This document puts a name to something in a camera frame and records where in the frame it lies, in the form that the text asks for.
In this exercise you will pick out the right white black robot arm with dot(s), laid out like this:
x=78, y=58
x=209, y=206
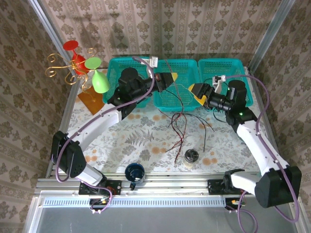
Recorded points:
x=262, y=145

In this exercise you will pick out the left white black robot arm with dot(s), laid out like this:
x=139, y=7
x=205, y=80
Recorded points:
x=97, y=126

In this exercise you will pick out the teal plastic basket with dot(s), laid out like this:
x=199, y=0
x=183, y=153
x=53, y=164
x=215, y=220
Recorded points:
x=218, y=65
x=114, y=70
x=165, y=99

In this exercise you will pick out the green plastic goblet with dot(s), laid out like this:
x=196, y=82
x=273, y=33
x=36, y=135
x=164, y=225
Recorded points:
x=99, y=82

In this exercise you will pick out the floral tablecloth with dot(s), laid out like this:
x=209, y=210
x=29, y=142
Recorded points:
x=121, y=136

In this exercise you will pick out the glass jar black lid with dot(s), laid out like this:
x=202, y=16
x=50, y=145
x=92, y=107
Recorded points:
x=191, y=156

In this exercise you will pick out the red plastic goblet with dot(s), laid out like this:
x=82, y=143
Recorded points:
x=71, y=45

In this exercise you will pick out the dark blue mug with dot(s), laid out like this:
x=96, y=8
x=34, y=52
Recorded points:
x=134, y=173

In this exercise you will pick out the aluminium frame post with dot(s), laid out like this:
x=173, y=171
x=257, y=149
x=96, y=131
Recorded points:
x=47, y=31
x=269, y=36

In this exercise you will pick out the aluminium side rail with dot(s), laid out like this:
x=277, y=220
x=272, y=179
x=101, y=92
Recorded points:
x=63, y=121

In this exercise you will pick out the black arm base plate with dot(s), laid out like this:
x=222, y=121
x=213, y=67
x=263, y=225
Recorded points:
x=213, y=187
x=116, y=187

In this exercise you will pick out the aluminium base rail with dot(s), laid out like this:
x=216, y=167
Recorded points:
x=170, y=184

